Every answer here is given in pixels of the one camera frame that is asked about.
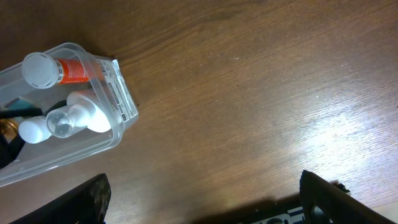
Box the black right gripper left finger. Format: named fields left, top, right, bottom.
left=12, top=174, right=111, bottom=224

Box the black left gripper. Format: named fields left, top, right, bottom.
left=1, top=108, right=43, bottom=168

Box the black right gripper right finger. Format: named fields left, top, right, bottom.
left=299, top=170, right=394, bottom=224

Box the orange tube white cap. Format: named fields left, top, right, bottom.
left=21, top=49, right=104, bottom=89

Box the white squeeze bottle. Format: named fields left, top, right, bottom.
left=45, top=89, right=111, bottom=138

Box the clear plastic container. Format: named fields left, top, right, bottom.
left=1, top=43, right=139, bottom=186

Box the dark bottle white cap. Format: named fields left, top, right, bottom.
left=18, top=100, right=67, bottom=144

